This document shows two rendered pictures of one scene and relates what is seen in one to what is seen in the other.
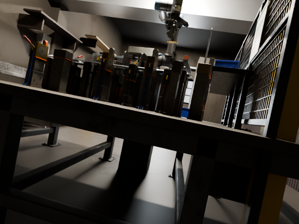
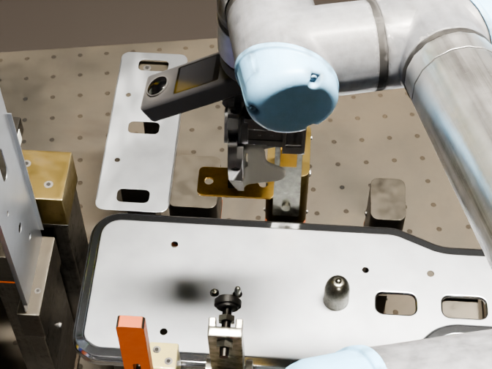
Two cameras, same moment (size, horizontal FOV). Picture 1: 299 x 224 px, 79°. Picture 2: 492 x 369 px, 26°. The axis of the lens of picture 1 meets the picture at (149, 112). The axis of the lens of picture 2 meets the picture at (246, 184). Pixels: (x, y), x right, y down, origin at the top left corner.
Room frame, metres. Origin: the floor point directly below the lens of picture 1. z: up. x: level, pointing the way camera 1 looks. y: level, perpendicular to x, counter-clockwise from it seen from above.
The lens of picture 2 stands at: (2.05, -0.22, 2.19)
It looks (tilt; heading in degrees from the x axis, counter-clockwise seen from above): 54 degrees down; 167
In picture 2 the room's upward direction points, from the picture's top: straight up
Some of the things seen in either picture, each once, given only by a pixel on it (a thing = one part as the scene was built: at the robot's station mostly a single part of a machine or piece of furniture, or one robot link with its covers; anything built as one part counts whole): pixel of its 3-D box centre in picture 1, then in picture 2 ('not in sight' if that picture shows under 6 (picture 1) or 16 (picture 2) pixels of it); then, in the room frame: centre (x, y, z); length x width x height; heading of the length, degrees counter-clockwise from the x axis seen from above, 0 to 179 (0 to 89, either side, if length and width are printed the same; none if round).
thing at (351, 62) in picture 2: (175, 7); (301, 55); (1.49, -0.03, 1.55); 0.11 x 0.11 x 0.08; 86
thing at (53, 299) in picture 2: not in sight; (53, 329); (1.29, -0.31, 0.85); 0.12 x 0.03 x 0.30; 163
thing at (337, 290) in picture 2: not in sight; (336, 293); (1.42, 0.05, 1.02); 0.03 x 0.03 x 0.07
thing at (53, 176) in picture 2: (199, 92); (56, 247); (1.18, -0.29, 0.88); 0.08 x 0.08 x 0.36; 73
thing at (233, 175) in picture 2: not in sight; (236, 146); (1.41, -0.07, 1.34); 0.05 x 0.02 x 0.09; 163
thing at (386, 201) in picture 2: (128, 85); (377, 247); (1.27, 0.18, 0.84); 0.10 x 0.05 x 0.29; 163
